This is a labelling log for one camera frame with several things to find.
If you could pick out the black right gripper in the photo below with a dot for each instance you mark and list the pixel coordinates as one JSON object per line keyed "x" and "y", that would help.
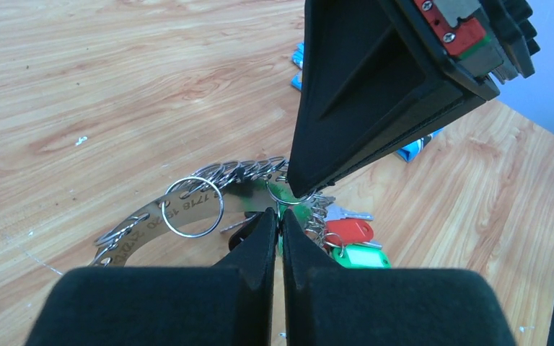
{"x": 378, "y": 75}

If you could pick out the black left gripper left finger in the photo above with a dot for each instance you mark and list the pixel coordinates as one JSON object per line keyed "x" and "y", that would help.
{"x": 228, "y": 303}

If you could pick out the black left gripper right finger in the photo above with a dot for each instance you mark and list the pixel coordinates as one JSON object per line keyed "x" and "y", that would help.
{"x": 328, "y": 304}

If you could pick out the green key tag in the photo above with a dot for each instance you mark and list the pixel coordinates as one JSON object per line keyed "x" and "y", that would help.
{"x": 355, "y": 256}

